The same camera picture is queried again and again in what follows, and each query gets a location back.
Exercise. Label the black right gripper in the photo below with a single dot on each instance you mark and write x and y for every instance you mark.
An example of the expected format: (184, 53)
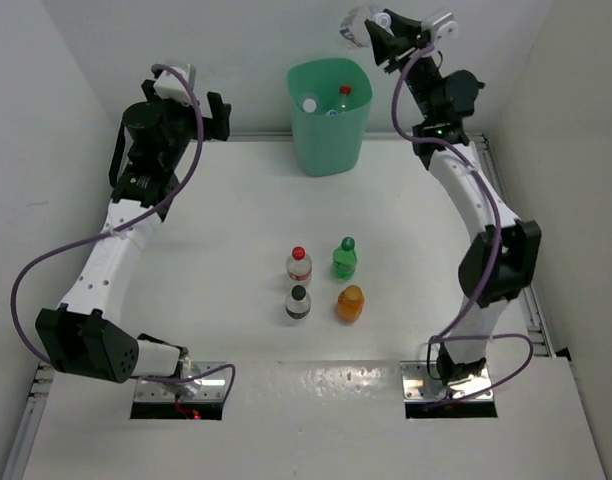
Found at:
(406, 41)

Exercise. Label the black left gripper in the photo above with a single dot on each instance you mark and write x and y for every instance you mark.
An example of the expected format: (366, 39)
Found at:
(215, 127)

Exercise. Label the clear bottle colourful label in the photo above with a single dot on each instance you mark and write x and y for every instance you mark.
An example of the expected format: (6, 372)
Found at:
(353, 29)

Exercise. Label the large red-cap cola bottle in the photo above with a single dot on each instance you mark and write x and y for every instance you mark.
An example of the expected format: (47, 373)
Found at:
(343, 104)

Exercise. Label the Aquafina bottle white cap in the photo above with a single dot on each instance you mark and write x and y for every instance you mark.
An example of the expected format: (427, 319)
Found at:
(310, 104)

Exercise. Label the small red-cap cola bottle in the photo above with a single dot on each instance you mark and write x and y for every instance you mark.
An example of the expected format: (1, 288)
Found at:
(299, 266)

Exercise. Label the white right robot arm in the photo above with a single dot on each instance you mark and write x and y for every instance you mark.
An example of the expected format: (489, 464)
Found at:
(501, 259)

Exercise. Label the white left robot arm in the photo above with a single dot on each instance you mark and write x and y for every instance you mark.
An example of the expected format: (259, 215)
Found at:
(82, 335)

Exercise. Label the green plastic bin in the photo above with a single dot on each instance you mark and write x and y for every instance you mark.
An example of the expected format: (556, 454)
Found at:
(328, 145)

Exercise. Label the green soda bottle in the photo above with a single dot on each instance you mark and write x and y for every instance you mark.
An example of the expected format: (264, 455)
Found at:
(344, 259)

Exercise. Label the black-cap black-label bottle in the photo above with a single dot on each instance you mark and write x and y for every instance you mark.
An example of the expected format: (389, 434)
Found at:
(297, 305)

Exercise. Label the orange juice bottle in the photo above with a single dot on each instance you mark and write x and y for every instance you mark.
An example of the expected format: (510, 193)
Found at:
(350, 304)

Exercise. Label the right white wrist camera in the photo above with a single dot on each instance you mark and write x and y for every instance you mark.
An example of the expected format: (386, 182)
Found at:
(441, 26)

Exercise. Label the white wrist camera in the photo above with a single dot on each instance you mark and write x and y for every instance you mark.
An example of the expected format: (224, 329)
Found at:
(169, 87)
(441, 26)

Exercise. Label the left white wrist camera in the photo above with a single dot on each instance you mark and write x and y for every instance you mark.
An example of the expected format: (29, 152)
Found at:
(169, 87)

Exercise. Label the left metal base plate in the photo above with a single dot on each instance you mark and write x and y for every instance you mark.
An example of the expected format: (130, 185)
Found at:
(209, 386)

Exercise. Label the metal base plate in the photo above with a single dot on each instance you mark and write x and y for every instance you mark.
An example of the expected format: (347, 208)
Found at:
(209, 386)
(419, 386)

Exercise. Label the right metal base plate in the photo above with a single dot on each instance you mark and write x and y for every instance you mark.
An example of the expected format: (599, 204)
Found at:
(419, 386)

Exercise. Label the aluminium rail left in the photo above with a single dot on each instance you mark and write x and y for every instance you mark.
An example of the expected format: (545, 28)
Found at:
(29, 424)

